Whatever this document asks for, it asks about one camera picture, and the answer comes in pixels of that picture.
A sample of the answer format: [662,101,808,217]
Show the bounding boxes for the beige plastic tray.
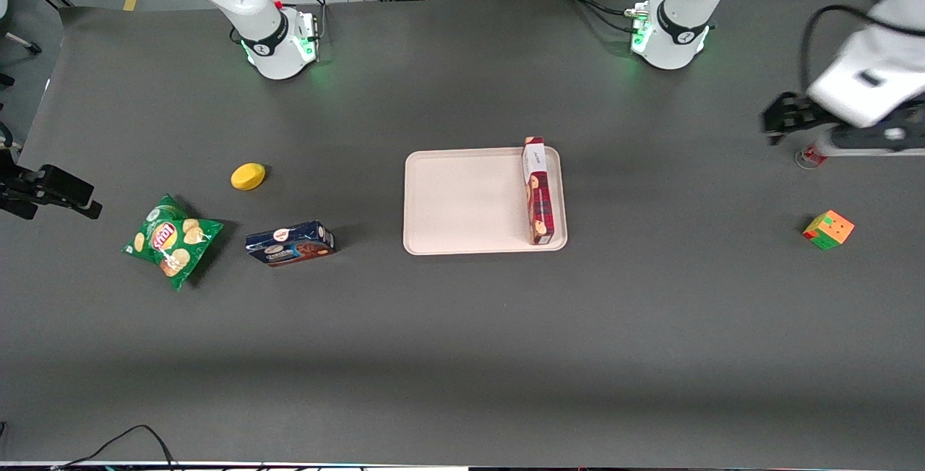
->
[403,146,569,256]

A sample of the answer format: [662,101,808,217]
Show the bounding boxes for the green chips bag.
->
[121,194,225,292]

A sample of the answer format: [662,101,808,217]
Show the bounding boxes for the black left arm base cable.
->
[553,0,644,33]

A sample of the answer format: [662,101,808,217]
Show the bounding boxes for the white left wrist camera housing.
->
[808,23,925,129]

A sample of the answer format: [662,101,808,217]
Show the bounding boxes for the orange green puzzle cube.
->
[801,209,856,251]

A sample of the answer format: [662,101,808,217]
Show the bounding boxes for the red cola bottle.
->
[795,144,832,168]

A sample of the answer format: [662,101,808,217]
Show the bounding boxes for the red cookie box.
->
[522,137,556,246]

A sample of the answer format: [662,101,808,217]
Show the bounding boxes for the blue cookie box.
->
[245,220,337,268]

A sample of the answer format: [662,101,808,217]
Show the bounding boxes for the looping black cable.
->
[51,424,181,471]

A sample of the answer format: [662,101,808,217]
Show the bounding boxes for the yellow lemon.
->
[231,163,267,191]

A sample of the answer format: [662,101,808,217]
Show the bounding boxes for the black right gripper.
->
[0,164,103,221]

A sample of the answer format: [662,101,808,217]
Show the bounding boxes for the dark grey table mat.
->
[0,0,925,468]

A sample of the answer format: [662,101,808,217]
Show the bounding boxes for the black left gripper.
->
[762,92,843,146]

